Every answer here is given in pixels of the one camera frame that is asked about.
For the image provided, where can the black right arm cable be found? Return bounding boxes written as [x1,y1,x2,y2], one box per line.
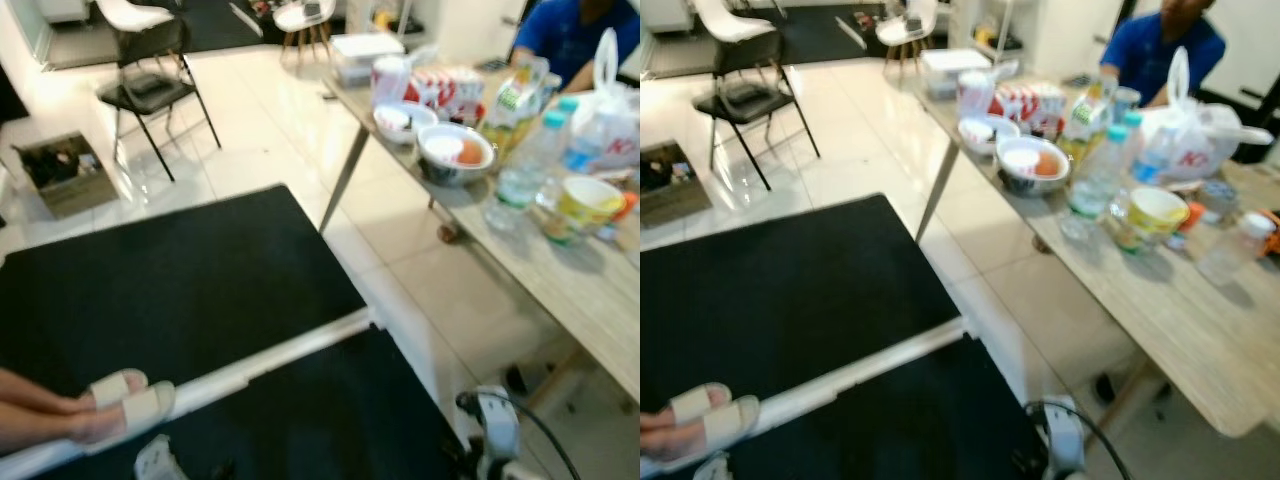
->
[1024,399,1138,480]
[456,389,583,480]

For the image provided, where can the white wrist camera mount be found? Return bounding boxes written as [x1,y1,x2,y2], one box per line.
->
[134,434,188,480]
[690,451,733,480]
[474,385,523,477]
[1040,394,1088,477]

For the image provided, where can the white chair with wooden legs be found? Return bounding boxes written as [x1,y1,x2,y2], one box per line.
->
[271,0,338,67]
[874,0,940,79]

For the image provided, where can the black folding chair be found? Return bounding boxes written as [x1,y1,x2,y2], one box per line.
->
[692,30,822,192]
[96,18,223,184]

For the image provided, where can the white floor strip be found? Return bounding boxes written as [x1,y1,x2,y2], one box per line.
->
[0,308,373,480]
[640,317,969,479]

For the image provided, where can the small clear white-capped bottle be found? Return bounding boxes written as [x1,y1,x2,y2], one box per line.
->
[1196,211,1279,287]

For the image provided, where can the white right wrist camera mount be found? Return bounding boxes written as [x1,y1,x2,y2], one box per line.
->
[474,385,523,477]
[1040,394,1088,477]

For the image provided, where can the metal bowl with eggs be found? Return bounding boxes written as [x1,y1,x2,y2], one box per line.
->
[416,121,497,189]
[994,135,1072,198]

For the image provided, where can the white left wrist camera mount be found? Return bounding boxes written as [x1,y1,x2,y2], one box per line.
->
[134,434,188,480]
[690,451,733,480]

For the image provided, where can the red and white carton pack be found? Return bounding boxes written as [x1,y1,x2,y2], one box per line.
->
[404,65,487,127]
[989,79,1067,140]

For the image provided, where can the small glass jar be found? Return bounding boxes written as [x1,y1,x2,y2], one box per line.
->
[1194,177,1240,227]

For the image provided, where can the open cardboard box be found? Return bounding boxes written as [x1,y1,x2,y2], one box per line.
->
[13,131,120,219]
[640,139,714,228]

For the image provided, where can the white plastic chair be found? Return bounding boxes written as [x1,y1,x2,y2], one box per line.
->
[691,0,772,44]
[94,0,177,34]

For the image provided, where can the person in blue shirt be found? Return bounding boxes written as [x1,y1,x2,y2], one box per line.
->
[1098,0,1228,110]
[509,0,641,94]

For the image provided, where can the blue-labelled clear bottle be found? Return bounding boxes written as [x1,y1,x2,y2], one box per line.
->
[1129,109,1177,187]
[554,96,612,182]

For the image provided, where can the bare-legged person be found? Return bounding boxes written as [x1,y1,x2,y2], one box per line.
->
[0,367,126,453]
[640,392,729,463]

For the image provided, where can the white lidded cup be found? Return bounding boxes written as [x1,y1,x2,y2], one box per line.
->
[371,54,412,109]
[956,69,997,120]

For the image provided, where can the black floor mat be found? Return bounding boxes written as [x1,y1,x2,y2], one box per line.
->
[0,184,368,401]
[640,193,963,413]
[725,336,1053,480]
[35,328,473,480]

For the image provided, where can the teal-capped clear water bottle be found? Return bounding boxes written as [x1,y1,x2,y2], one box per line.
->
[484,109,569,234]
[1059,124,1132,245]

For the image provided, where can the clear plastic food container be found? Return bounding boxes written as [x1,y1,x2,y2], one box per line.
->
[919,47,992,102]
[329,32,407,89]

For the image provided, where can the white plastic shopping bag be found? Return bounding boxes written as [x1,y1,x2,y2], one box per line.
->
[570,27,641,173]
[1140,46,1277,183]

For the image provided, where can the green and yellow juice carton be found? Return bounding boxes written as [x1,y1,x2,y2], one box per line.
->
[479,56,550,154]
[1061,79,1120,167]

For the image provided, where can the yellow instant noodle bowl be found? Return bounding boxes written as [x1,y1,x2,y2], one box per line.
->
[1111,185,1192,255]
[542,175,627,247]

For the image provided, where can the beige slide sandal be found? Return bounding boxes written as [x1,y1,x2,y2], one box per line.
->
[668,383,734,423]
[700,395,762,453]
[103,381,177,439]
[84,368,150,410]

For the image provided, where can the small white bowl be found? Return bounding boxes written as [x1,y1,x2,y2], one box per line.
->
[372,100,440,148]
[956,113,1022,159]

